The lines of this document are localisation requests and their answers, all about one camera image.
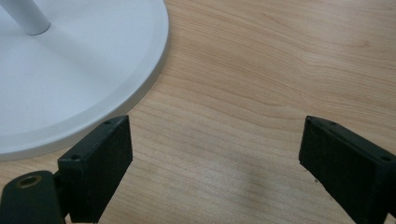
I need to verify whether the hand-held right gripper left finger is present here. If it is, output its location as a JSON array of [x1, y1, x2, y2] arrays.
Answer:
[[57, 115, 134, 224]]

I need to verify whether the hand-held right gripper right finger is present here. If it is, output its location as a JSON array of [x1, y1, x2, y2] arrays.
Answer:
[[298, 115, 396, 224]]

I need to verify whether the white round lamp stand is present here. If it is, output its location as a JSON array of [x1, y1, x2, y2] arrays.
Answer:
[[0, 0, 171, 162]]

